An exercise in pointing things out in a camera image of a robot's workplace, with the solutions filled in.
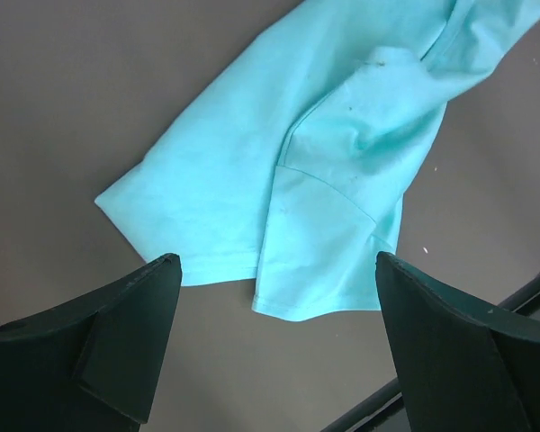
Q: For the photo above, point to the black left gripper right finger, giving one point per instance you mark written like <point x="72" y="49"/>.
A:
<point x="468" y="360"/>

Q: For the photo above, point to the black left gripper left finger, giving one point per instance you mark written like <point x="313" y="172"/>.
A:
<point x="92" y="363"/>

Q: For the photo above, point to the teal t shirt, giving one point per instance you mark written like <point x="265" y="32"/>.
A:
<point x="290" y="168"/>

